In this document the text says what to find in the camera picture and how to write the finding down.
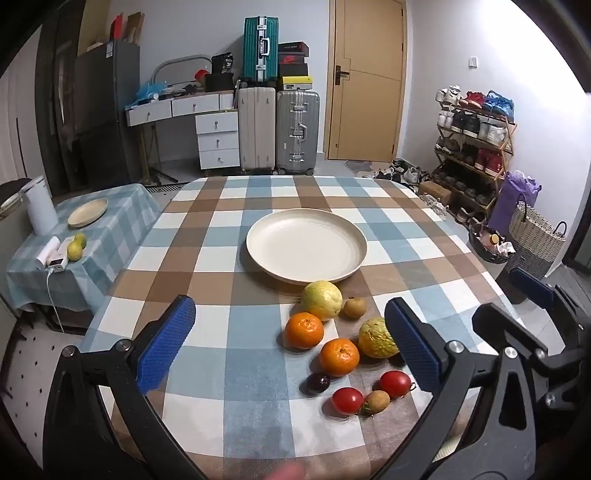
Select grey refrigerator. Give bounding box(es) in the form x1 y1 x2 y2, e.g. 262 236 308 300
73 39 142 186

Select black storage box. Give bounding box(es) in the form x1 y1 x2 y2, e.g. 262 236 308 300
205 72 239 92

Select white charging cable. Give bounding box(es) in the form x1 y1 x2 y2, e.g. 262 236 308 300
45 270 66 334

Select orange mandarin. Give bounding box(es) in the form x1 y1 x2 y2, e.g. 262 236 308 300
320 338 360 376
284 312 325 350

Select bumpy yellow-green citrus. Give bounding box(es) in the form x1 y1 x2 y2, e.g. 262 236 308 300
359 317 400 359

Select wooden shoe rack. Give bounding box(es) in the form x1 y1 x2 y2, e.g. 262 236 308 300
433 97 518 223

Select woven basket bag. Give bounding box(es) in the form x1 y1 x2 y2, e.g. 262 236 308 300
508 200 568 278

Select white drawer cabinet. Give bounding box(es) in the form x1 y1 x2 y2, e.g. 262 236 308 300
195 111 241 171

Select small dark brown fruit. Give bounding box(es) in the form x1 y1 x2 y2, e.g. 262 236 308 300
361 390 392 415

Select grey arched frame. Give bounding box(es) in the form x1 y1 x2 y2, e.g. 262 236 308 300
152 54 212 89

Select small wooden plate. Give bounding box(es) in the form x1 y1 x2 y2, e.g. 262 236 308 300
68 198 109 228

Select white power bank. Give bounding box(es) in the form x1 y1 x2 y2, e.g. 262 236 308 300
46 237 75 274

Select rows of racked shoes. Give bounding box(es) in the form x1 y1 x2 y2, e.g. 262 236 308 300
435 85 516 217

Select brown kiwi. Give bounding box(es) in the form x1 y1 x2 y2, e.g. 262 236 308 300
342 296 367 319

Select silver suitcase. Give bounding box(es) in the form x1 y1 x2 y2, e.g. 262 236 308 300
276 90 321 176

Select cream suitcase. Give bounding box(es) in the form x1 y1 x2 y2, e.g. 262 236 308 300
237 86 277 175

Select teal checked side tablecloth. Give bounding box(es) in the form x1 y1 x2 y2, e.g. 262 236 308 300
7 184 161 315

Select teal suitcase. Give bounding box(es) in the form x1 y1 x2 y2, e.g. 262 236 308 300
243 17 280 85

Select brown cardboard sheet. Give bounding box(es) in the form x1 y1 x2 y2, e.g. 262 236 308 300
125 11 146 46

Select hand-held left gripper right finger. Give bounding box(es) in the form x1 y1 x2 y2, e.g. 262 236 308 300
369 298 539 480

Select cardboard box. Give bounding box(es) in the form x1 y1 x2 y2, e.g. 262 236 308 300
417 180 452 206

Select red tomato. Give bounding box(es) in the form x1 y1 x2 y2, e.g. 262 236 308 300
379 370 413 400
332 387 365 415

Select black basket with bottles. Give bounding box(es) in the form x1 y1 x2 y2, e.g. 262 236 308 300
468 220 517 265

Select blue plastic bag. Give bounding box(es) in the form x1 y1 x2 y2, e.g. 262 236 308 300
137 80 170 105

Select wooden door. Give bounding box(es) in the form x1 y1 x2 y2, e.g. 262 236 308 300
322 0 407 162

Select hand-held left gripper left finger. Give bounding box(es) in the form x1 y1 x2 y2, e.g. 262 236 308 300
42 295 208 480

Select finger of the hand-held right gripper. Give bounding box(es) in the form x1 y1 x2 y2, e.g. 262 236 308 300
508 267 561 311
472 303 561 370

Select purple gift bag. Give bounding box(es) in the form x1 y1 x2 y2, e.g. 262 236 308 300
488 170 542 234

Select black bag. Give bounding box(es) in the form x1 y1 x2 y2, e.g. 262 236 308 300
211 52 236 75

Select large yellow-green citrus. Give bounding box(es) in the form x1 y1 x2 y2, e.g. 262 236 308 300
301 280 343 321

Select scattered pairs of shoes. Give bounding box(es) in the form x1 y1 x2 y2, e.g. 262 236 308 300
362 159 431 186

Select large cream plate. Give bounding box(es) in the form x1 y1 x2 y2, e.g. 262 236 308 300
246 209 368 284

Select white desk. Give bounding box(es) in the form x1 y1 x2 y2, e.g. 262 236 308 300
126 90 239 128

